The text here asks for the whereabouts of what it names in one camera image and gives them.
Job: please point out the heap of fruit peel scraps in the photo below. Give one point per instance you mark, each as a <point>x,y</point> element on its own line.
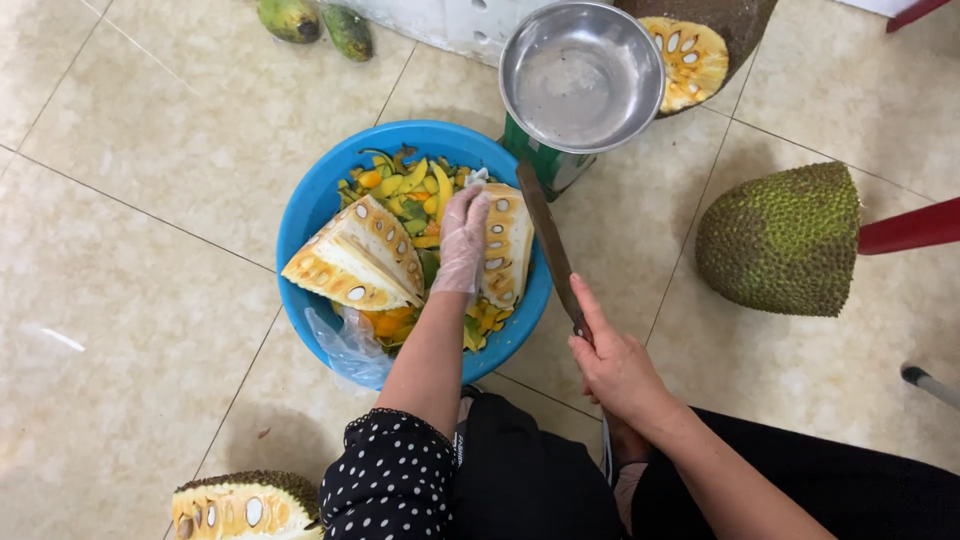
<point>409,199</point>

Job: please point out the small cut jackfruit piece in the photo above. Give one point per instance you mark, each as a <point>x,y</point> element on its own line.
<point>240,510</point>

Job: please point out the person's left fingers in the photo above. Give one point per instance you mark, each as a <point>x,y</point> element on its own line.
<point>469,214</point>

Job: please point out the brown-skinned cut jackfruit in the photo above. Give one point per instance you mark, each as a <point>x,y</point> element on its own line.
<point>690,64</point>

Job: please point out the big green jackfruit half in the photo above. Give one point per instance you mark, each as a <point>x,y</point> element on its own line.
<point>784,240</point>

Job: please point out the person's right hand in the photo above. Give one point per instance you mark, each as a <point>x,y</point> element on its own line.
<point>619,371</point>

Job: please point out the narrow jackfruit core slice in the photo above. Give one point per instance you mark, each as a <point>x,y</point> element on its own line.
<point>511,247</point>

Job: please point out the person's foot in sandal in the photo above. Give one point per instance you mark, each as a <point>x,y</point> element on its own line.
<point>626,457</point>

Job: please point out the black polka dot sleeve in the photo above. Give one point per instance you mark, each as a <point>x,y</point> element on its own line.
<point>390,476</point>

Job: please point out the grey leg with black tip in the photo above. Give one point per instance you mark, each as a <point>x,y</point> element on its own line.
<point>930,384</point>

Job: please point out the blue plastic basin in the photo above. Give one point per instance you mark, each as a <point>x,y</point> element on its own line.
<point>322,195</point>

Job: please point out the clear plastic bag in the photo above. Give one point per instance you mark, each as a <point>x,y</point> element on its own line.
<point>349,352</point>

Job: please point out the large jackfruit core wedge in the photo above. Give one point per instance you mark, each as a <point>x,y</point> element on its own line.
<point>352,262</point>

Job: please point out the red stool leg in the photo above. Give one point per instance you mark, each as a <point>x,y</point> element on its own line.
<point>911,227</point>
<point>915,13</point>

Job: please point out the green weighing scale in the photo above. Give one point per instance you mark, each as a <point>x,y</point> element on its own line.
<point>551,171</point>

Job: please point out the white foam box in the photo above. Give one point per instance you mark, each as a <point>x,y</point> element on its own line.
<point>442,26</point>

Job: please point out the round steel weighing bowl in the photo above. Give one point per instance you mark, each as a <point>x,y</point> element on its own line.
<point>581,79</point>

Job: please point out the person's left hand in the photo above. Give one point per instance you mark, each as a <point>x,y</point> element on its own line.
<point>459,247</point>

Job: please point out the green mango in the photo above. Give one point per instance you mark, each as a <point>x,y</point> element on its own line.
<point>349,31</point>
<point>289,19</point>

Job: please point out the long dark kitchen knife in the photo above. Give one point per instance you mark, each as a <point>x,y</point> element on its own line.
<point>547,232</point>

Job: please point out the person's black trousers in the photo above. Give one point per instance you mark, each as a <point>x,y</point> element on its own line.
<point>525,480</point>

